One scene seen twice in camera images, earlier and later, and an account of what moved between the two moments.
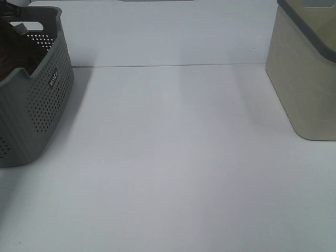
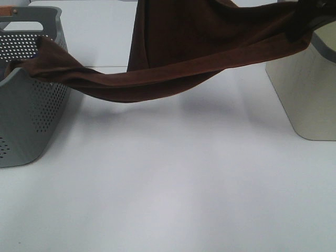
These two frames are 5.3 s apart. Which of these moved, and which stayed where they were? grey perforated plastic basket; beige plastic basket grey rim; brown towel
Moved: brown towel
Stayed: beige plastic basket grey rim; grey perforated plastic basket
